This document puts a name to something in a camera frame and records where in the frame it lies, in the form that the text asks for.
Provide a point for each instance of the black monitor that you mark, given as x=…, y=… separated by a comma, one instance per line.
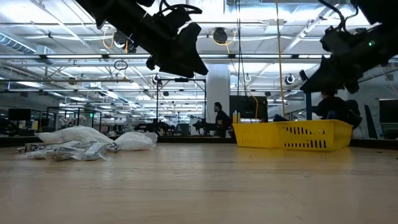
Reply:
x=248, y=107
x=388, y=110

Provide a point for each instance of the dark background screen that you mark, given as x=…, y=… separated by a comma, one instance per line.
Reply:
x=19, y=114

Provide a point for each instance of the large cotton ball bag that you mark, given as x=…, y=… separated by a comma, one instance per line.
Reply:
x=77, y=133

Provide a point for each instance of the yellow bottle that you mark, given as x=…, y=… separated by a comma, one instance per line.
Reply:
x=238, y=118
x=235, y=117

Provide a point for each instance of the white building column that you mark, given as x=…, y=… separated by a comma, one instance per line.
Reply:
x=217, y=90

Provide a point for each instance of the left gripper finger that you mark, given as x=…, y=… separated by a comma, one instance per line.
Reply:
x=177, y=67
x=196, y=46

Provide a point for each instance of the black leaning panel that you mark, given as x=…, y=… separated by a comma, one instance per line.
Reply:
x=370, y=124

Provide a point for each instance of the black aluminium table frame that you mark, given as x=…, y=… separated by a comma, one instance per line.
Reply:
x=9, y=141

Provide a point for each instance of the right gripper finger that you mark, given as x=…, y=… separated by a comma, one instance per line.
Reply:
x=323, y=67
x=325, y=84

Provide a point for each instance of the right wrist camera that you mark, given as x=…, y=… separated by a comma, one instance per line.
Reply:
x=332, y=39

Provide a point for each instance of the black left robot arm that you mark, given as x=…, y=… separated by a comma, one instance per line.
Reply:
x=124, y=15

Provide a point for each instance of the yellow plastic basket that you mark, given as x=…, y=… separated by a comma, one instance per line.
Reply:
x=314, y=135
x=255, y=135

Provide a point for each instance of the small cotton ball bag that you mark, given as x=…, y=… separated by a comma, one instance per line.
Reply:
x=135, y=141

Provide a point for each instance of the black background robot arm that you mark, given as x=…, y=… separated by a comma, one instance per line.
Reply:
x=203, y=126
x=155, y=126

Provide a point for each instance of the person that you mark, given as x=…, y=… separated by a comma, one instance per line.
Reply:
x=332, y=107
x=222, y=119

